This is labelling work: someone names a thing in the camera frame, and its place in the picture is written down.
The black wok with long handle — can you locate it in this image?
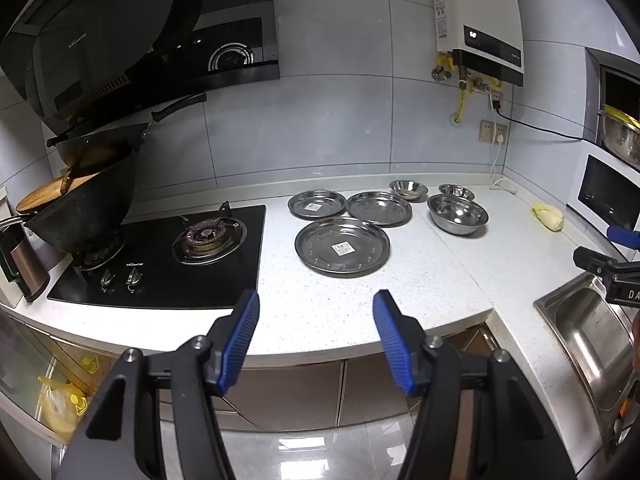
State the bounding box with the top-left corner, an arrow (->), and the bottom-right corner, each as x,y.
46,92 -> 208,172

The steel kitchen sink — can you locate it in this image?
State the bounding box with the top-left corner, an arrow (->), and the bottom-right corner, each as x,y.
532,273 -> 640,462

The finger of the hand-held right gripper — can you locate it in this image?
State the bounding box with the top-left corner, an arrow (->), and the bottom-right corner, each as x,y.
606,226 -> 640,250
573,246 -> 640,283

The round wooden lid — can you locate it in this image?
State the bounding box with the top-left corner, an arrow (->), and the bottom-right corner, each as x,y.
15,170 -> 108,214

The napa cabbage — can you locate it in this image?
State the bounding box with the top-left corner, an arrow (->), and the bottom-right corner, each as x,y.
530,202 -> 565,233

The double wall outlet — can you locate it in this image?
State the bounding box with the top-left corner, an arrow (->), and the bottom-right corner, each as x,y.
478,119 -> 509,145

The brass pipe valve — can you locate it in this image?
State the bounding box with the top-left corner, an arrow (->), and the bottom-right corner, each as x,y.
432,52 -> 454,83

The gas stove burner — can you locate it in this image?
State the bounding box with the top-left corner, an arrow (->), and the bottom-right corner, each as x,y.
172,201 -> 248,266

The brown base cabinet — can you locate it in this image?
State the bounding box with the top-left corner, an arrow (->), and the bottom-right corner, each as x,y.
0,309 -> 502,448

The large steel bowl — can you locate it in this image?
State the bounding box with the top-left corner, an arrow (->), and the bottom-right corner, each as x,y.
426,193 -> 489,237

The white power cable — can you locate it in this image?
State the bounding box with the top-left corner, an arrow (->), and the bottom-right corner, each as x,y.
489,133 -> 519,194

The plain steel plate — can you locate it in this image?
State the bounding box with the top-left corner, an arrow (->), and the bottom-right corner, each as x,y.
346,190 -> 414,227

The white microwave oven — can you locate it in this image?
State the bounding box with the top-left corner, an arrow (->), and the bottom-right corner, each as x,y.
566,153 -> 640,231

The yellow plastic bag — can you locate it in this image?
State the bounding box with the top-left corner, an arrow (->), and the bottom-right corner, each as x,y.
37,355 -> 99,437

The black power cable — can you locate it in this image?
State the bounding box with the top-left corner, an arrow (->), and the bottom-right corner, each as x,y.
492,101 -> 587,141

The large black wok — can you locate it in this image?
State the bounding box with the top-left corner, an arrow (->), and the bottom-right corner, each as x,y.
24,149 -> 142,255

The medium steel bowl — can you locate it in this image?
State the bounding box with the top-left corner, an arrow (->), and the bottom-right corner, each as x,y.
389,179 -> 429,203

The black range hood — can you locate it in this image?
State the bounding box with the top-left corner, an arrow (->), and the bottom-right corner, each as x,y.
0,0 -> 281,133

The large steel plate with label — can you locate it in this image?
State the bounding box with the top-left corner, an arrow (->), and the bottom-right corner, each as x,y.
294,217 -> 392,276

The white gas water heater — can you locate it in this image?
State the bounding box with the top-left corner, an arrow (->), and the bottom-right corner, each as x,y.
427,0 -> 525,87

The black glass gas stove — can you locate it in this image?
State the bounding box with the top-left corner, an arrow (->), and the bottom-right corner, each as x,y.
47,203 -> 268,311

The yellow gas hose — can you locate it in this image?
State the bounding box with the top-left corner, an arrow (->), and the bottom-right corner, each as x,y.
452,79 -> 474,124

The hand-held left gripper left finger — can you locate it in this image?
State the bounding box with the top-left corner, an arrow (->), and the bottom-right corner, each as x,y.
55,289 -> 261,480

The steel electric kettle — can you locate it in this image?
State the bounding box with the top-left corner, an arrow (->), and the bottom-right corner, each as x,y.
0,214 -> 52,304

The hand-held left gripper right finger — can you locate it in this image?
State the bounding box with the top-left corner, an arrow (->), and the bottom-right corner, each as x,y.
372,289 -> 576,480

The small steel plate with label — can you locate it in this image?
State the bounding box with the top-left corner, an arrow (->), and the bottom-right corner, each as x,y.
287,189 -> 347,220

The grey wall cabinet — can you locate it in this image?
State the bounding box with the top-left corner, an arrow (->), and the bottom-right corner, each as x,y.
584,47 -> 640,162

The steel mixing basin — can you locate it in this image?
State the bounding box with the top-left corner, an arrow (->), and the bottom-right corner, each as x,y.
599,104 -> 640,170

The small steel bowl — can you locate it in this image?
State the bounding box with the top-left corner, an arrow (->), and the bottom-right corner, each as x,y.
438,183 -> 476,201

